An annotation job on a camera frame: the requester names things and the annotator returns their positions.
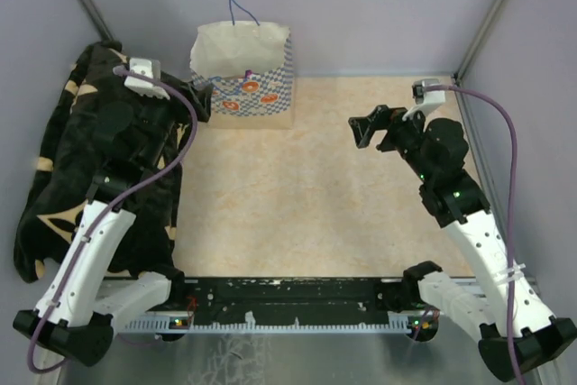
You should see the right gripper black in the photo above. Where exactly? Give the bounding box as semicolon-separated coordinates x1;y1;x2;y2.
348;103;433;181

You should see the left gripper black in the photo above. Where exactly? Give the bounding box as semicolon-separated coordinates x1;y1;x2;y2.
134;78;212;168

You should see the blue checkered paper bag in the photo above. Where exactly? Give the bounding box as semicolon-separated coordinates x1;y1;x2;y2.
189;0;295;130

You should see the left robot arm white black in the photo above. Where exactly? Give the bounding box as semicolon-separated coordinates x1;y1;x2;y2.
13;81;212;366

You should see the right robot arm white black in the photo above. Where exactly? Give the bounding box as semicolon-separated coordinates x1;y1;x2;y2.
348;105;576;382

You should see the black floral plush blanket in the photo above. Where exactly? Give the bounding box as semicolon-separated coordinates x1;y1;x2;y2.
13;41;201;283

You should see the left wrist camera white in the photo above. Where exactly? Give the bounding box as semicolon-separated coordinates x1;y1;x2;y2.
124;57;170;100

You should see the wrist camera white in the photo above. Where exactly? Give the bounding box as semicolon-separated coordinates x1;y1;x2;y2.
402;78;446;121
124;57;170;100

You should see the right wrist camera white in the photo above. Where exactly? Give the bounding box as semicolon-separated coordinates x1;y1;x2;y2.
402;78;446;121

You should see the right aluminium frame post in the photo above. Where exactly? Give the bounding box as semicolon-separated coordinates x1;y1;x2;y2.
453;0;508;83

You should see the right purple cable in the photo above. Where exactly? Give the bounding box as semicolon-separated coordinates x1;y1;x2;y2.
435;84;527;385

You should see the purple cable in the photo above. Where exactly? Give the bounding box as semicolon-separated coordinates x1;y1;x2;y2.
435;84;527;385
27;65;199;374

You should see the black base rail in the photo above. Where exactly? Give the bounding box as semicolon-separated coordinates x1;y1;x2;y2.
134;274;456;330

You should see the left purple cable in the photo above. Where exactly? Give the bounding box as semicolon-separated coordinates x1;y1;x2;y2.
27;65;199;374

